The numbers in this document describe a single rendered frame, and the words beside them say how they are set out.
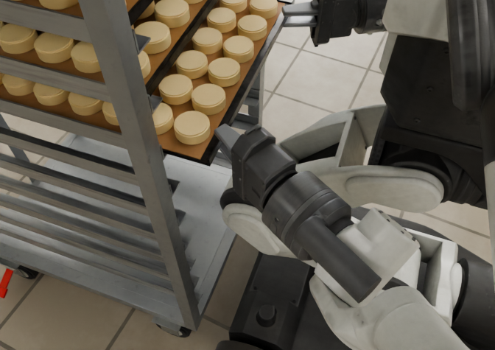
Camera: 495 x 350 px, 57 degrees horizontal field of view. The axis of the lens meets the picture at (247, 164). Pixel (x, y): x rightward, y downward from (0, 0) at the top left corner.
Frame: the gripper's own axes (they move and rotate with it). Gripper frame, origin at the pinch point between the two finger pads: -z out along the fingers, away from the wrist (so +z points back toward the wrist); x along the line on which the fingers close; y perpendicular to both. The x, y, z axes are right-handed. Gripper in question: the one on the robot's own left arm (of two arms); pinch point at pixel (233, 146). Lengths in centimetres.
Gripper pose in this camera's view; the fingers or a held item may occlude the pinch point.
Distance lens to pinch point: 62.4
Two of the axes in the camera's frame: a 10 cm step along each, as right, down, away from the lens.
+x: 0.0, -6.1, -7.9
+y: -7.7, 5.1, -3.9
